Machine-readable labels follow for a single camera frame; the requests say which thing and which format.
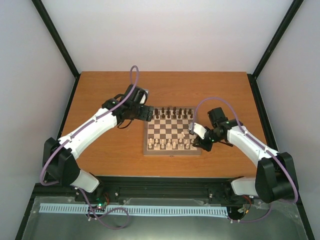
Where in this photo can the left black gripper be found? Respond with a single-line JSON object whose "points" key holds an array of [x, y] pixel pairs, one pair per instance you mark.
{"points": [[148, 114]]}

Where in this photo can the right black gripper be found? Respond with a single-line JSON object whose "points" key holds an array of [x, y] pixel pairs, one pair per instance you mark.
{"points": [[207, 147]]}

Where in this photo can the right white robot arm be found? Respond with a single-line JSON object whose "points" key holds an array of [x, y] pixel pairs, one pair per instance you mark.
{"points": [[275, 177]]}

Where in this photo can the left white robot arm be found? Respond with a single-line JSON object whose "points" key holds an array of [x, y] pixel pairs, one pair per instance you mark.
{"points": [[60, 155]]}

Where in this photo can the dark chess pieces row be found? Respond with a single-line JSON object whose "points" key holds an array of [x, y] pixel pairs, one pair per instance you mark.
{"points": [[173, 113]]}

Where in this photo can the wooden chess board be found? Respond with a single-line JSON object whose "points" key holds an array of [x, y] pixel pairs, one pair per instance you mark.
{"points": [[164, 131]]}

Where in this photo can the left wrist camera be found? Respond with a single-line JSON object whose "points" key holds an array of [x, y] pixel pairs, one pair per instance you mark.
{"points": [[144, 96]]}

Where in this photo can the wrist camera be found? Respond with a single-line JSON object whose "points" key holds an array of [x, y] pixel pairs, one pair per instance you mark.
{"points": [[144, 96], [197, 129]]}

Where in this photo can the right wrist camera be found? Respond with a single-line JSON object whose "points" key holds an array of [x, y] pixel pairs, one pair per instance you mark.
{"points": [[197, 129]]}

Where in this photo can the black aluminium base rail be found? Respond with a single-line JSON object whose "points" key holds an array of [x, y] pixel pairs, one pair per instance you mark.
{"points": [[117, 189]]}

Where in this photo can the light blue cable duct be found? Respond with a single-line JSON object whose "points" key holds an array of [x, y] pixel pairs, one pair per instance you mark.
{"points": [[141, 210]]}

